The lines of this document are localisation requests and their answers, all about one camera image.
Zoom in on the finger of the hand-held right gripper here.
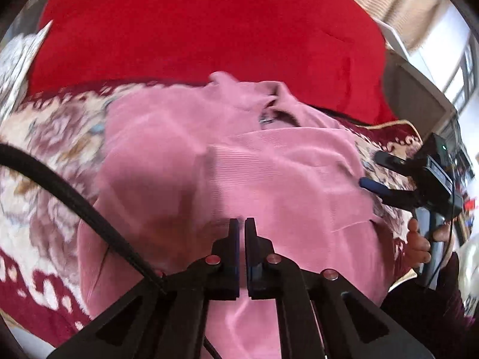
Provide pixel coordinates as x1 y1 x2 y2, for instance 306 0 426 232
374 150 420 177
359 177 420 210

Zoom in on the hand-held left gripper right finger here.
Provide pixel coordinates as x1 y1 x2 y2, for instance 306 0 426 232
244 217 435 359

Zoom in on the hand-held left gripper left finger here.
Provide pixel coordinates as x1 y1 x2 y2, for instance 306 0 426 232
48 217 240 359

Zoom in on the pink corduroy garment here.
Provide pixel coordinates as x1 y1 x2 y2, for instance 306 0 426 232
77 71 393 359

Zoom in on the person's right forearm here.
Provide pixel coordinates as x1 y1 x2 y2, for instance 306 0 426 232
382 252 472 359

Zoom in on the person's right hand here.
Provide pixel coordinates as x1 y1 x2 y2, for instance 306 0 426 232
406 217 455 270

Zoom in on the grey furniture panel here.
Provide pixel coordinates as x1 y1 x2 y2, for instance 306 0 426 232
383 50 457 146

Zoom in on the window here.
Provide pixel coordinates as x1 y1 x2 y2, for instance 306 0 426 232
443 26 479 128

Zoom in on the beige curtain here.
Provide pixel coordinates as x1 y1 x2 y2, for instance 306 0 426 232
339 0 446 53

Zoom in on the floral plush blanket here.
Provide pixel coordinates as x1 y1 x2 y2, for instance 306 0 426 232
0 78 425 348

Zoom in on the red pillow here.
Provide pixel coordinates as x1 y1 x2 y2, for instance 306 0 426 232
26 0 397 126

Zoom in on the white crackle-patterned cloth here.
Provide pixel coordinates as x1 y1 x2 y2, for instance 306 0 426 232
0 20 53 120

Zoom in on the thick black cable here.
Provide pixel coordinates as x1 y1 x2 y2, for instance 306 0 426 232
0 143 169 296

